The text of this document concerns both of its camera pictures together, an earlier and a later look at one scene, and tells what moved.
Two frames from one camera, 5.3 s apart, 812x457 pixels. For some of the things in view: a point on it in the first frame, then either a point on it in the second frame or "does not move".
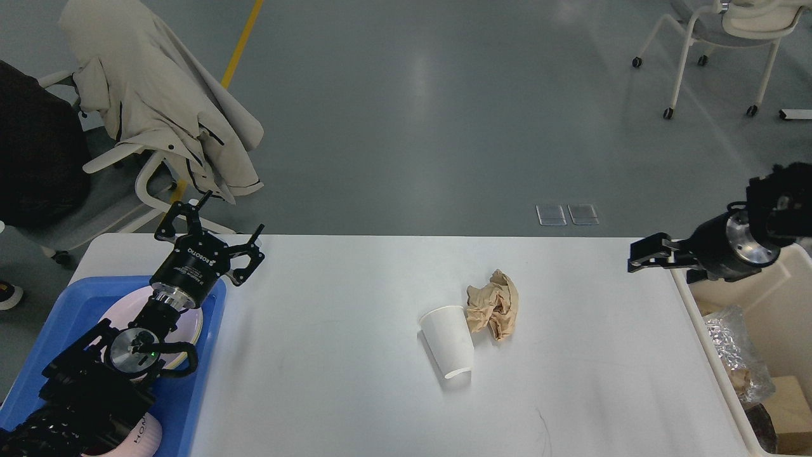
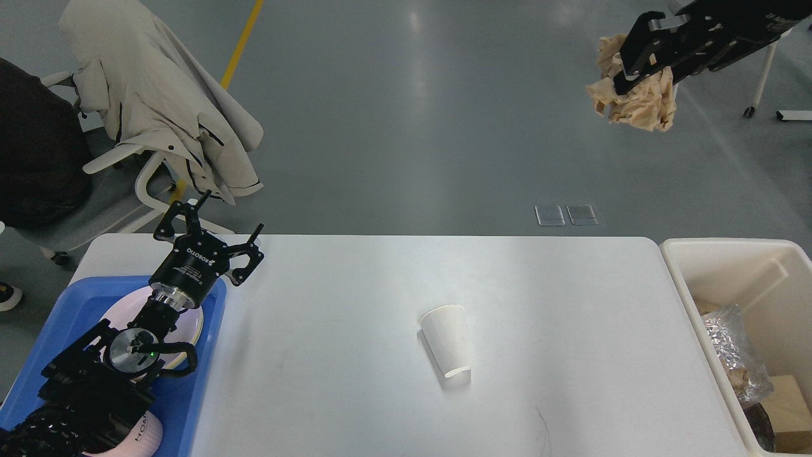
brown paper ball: [495, 304] → [649, 106]
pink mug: [144, 441] does not move
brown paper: [741, 379] does not move
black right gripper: [728, 249] → [727, 30]
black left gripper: [189, 273] does not move
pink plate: [188, 329] does not move
